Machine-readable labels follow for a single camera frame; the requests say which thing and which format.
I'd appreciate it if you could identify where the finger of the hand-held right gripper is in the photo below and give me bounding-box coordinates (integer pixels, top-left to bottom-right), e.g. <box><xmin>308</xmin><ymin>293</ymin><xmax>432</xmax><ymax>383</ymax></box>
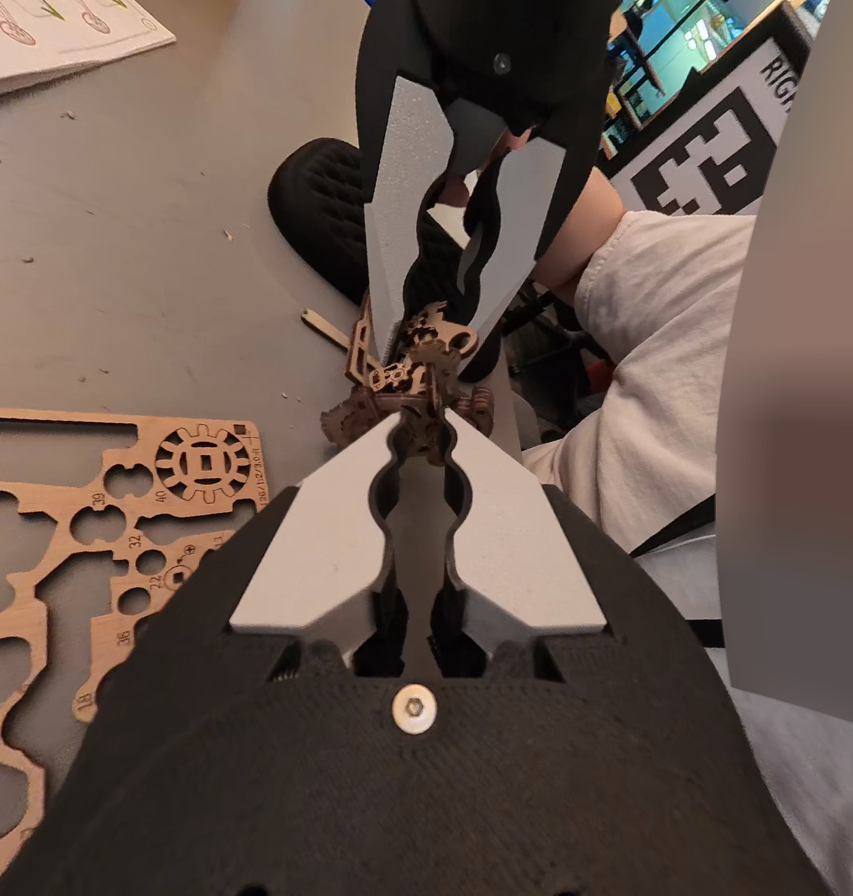
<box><xmin>363</xmin><ymin>73</ymin><xmax>462</xmax><ymax>359</ymax></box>
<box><xmin>447</xmin><ymin>98</ymin><xmax>567</xmax><ymax>358</ymax></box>

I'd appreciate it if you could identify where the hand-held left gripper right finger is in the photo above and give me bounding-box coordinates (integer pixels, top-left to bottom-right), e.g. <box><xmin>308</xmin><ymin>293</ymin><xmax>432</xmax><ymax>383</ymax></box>
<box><xmin>437</xmin><ymin>409</ymin><xmax>607</xmax><ymax>660</ymax></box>

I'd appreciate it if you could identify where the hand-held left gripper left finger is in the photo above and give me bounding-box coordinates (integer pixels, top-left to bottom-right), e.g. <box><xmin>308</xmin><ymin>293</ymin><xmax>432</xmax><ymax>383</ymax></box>
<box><xmin>229</xmin><ymin>409</ymin><xmax>409</xmax><ymax>667</ymax></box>

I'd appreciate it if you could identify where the wooden gear model assembly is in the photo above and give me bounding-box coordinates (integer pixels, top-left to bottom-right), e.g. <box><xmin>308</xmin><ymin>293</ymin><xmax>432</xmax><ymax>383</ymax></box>
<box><xmin>320</xmin><ymin>381</ymin><xmax>493</xmax><ymax>466</ymax></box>

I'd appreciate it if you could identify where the laser-cut wooden parts sheet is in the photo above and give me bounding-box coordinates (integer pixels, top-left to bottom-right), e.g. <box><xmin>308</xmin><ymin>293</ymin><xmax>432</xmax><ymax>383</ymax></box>
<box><xmin>0</xmin><ymin>408</ymin><xmax>262</xmax><ymax>883</ymax></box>

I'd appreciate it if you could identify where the black textured pad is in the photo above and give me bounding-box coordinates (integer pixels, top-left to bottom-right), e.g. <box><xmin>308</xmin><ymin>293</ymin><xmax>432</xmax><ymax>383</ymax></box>
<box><xmin>268</xmin><ymin>138</ymin><xmax>511</xmax><ymax>379</ymax></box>

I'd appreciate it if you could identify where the black white printed tag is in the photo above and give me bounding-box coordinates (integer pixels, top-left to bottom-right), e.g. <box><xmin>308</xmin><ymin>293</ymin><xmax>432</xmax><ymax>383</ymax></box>
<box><xmin>612</xmin><ymin>35</ymin><xmax>819</xmax><ymax>218</ymax></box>

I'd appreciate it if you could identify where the thin wooden stick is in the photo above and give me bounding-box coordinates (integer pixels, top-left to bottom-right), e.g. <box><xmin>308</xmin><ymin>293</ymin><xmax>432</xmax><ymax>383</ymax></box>
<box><xmin>302</xmin><ymin>308</ymin><xmax>360</xmax><ymax>349</ymax></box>

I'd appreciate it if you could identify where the person's white shirt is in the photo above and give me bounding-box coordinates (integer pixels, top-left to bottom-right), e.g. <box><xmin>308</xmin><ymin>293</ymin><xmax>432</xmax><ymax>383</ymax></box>
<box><xmin>521</xmin><ymin>210</ymin><xmax>853</xmax><ymax>896</ymax></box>

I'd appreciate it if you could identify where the paper instruction booklet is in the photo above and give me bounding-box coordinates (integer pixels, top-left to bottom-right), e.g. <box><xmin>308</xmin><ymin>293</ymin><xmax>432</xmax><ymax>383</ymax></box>
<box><xmin>0</xmin><ymin>0</ymin><xmax>177</xmax><ymax>101</ymax></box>

